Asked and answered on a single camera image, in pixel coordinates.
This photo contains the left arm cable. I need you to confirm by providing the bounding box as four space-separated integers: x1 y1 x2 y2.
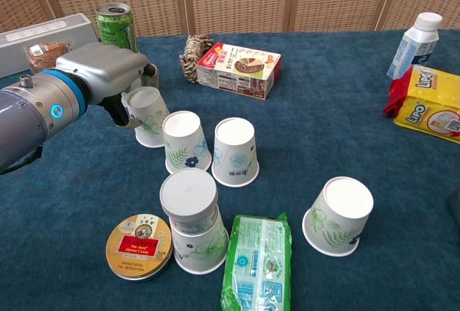
0 144 45 175

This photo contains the white bottle blue label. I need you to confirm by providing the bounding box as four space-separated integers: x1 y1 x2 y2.
387 11 443 80

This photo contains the white power strip box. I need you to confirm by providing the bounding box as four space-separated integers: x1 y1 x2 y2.
0 12 101 80

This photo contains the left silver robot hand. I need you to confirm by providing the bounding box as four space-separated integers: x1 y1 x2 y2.
55 41 161 131

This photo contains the red white food box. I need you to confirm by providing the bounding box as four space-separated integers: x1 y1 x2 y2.
195 42 282 101

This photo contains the paper cup green fern print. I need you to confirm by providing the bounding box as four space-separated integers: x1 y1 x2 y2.
301 176 374 257

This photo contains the paper cup blue flower fern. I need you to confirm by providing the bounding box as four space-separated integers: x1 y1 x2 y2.
162 110 213 175

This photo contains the braided rope bundle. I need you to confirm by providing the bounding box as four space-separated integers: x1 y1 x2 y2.
178 34 216 84

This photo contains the paper cup blue dandelion print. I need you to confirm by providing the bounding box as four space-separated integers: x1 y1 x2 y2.
211 117 260 187

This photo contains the paper cup green flower print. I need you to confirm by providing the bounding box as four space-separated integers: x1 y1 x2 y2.
124 86 170 148

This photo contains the white jar grey lid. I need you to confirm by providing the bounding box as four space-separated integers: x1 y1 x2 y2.
159 167 219 235

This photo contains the green tissue pack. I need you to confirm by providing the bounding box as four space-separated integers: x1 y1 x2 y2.
221 212 293 311

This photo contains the round gold candy tin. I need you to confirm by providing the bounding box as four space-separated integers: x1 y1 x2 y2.
105 213 173 282

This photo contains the paper cup holding jar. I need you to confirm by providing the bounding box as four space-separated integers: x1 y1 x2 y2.
168 205 230 275

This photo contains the yellow biscuit bag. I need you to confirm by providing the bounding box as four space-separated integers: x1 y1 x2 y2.
382 65 460 145

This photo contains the green drink can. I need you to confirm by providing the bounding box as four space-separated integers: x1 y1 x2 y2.
95 2 139 53

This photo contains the pastry in clear bag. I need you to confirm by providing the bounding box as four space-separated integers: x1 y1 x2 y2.
23 40 73 74

